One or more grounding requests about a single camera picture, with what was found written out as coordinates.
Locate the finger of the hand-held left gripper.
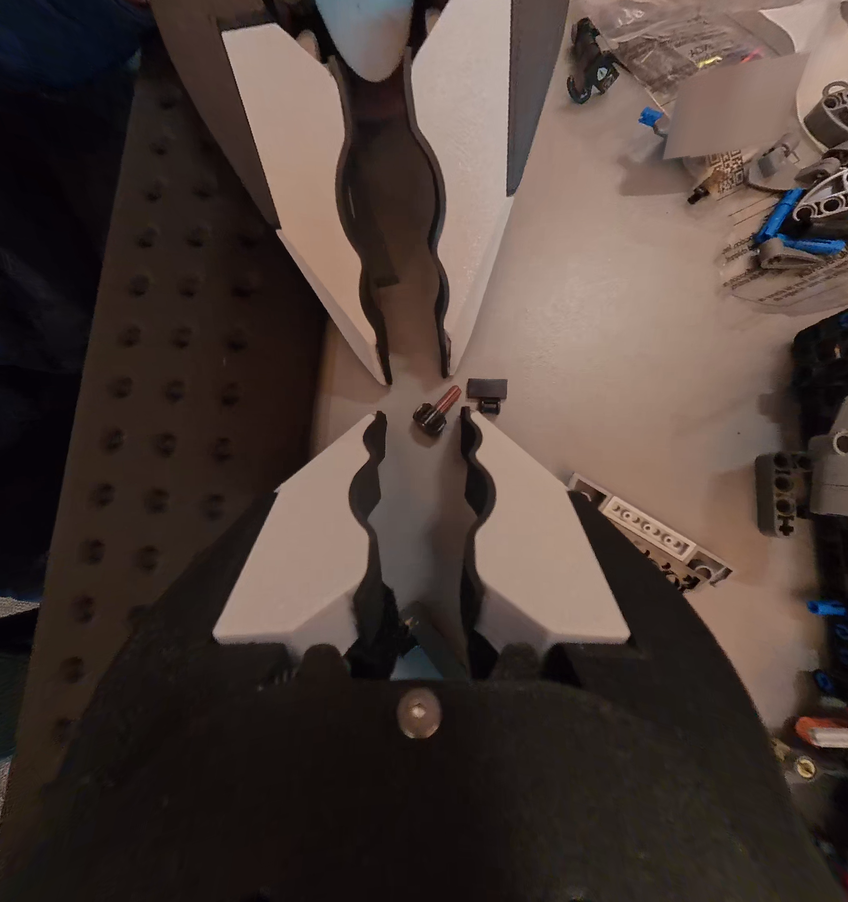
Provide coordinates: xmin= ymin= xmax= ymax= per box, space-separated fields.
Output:
xmin=220 ymin=23 xmax=395 ymax=387
xmin=405 ymin=0 xmax=514 ymax=379

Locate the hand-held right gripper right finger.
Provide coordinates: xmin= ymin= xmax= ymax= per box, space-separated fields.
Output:
xmin=459 ymin=405 xmax=632 ymax=679

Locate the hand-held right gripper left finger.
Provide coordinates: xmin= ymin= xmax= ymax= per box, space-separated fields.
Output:
xmin=211 ymin=410 xmax=405 ymax=679

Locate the clear bag of small lego parts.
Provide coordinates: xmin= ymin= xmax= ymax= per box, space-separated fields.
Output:
xmin=607 ymin=0 xmax=814 ymax=186

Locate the lego car model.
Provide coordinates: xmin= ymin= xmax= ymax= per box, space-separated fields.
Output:
xmin=754 ymin=305 xmax=848 ymax=902

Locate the black hooked lego part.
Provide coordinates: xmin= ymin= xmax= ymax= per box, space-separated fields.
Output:
xmin=567 ymin=16 xmax=622 ymax=105

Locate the clear bag of lego liftarms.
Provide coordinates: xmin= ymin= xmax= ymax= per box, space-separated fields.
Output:
xmin=718 ymin=76 xmax=848 ymax=316

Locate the person's leg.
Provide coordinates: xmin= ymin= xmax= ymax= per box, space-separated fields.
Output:
xmin=0 ymin=95 xmax=136 ymax=600

